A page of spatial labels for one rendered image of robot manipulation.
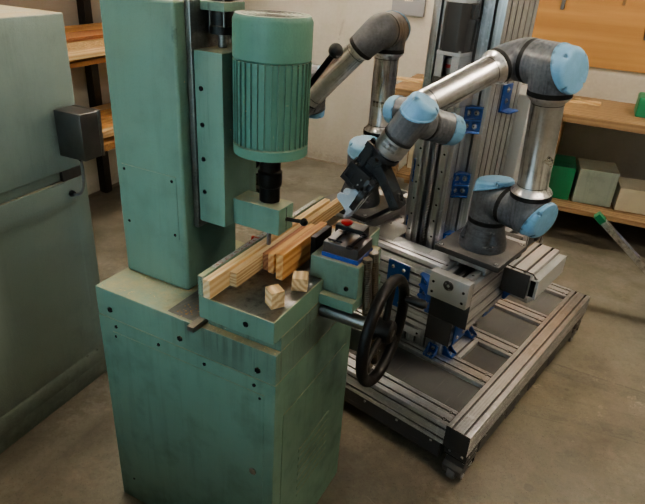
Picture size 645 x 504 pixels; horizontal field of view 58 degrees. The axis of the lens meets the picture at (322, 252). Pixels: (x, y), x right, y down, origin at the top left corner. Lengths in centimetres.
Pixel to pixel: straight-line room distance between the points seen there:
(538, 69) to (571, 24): 282
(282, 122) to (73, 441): 151
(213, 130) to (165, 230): 31
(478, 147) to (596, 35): 253
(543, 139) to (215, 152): 86
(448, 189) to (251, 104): 93
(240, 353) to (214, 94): 60
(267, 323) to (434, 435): 102
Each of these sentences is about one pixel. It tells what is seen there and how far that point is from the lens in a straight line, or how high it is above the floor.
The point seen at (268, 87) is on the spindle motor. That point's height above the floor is 137.
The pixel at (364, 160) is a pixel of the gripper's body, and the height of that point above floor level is 120.
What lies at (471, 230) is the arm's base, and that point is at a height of 88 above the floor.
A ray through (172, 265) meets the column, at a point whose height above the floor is 87.
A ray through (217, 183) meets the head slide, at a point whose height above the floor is 111.
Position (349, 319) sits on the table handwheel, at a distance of 145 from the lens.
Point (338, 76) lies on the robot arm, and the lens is 205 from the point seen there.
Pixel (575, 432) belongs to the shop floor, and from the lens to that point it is 260.
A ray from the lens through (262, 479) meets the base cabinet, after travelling 165.
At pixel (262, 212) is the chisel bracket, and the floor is 105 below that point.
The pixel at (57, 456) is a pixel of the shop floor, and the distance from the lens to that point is 235.
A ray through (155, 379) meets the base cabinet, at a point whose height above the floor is 57.
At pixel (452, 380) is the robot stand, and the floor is 21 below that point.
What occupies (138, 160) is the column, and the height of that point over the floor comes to 114.
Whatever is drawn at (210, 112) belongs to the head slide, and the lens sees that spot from 139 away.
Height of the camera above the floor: 163
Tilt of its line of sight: 27 degrees down
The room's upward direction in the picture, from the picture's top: 4 degrees clockwise
